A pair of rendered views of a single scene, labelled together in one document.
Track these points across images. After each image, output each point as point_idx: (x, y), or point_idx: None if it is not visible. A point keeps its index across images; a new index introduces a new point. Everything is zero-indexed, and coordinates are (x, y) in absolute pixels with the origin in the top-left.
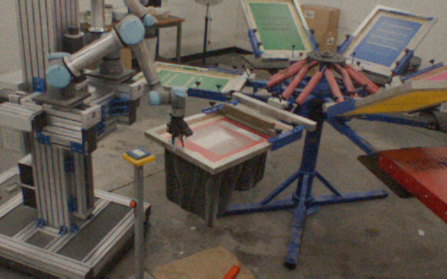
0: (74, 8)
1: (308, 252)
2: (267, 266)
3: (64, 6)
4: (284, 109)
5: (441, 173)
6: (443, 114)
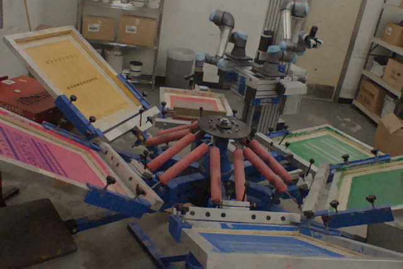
0: (278, 23)
1: (131, 247)
2: (146, 220)
3: (272, 19)
4: None
5: (34, 91)
6: (58, 245)
